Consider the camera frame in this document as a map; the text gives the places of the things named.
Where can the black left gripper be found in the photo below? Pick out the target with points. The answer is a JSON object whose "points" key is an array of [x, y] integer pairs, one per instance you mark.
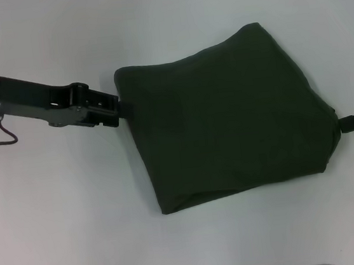
{"points": [[32, 101]]}

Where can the dark green FREE t-shirt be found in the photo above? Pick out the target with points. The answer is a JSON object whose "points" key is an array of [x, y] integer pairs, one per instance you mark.
{"points": [[226, 117]]}

